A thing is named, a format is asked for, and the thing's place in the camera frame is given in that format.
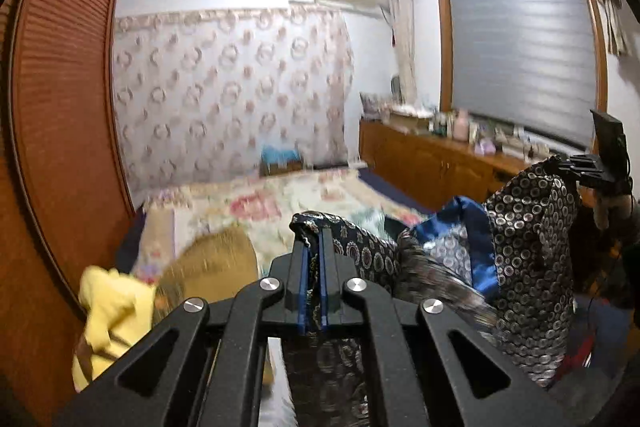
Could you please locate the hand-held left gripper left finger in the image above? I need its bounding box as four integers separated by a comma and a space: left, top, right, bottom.
52, 239, 308, 427

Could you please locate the beige tied curtain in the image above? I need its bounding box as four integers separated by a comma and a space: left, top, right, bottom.
385, 0, 418, 105

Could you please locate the wooden louvered wardrobe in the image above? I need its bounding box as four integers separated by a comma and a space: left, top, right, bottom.
0, 0, 136, 408

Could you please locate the cardboard box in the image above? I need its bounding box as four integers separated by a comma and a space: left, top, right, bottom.
260, 160, 303, 178

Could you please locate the floral bedspread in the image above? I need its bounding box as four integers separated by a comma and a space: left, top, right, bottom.
135, 167, 431, 288

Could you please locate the person's right hand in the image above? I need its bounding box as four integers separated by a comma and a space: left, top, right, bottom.
592, 192, 632, 230

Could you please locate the navy bed sheet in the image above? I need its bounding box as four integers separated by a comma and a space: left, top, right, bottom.
357, 167, 436, 213

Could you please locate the teal cloth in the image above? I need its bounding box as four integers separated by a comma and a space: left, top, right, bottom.
261, 144, 301, 165

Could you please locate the person's right forearm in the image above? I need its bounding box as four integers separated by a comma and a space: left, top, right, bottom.
600, 207, 640, 313

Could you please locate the wooden sideboard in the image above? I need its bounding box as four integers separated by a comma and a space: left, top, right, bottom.
359, 120, 556, 213

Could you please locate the circle patterned curtain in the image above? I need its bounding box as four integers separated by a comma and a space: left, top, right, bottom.
112, 4, 356, 203

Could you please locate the navy patterned shirt blue trim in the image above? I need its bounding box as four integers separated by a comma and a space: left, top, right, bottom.
282, 162, 583, 427

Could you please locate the yellow garment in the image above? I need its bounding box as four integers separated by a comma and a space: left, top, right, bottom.
72, 266, 158, 393

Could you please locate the open box on sideboard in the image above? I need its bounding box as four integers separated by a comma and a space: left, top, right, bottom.
390, 104, 433, 128

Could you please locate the row of small cosmetic bottles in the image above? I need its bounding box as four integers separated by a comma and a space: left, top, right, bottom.
480, 122, 556, 158

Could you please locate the cream hanging cloth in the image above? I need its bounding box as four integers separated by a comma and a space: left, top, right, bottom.
590, 0, 631, 55

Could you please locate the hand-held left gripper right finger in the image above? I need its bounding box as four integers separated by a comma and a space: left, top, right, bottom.
320, 227, 576, 427

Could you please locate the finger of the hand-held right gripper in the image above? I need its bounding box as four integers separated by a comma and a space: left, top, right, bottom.
542, 154, 601, 173
572, 170, 613, 193

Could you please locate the grey window blind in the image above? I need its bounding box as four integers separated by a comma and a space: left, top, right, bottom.
445, 0, 603, 153

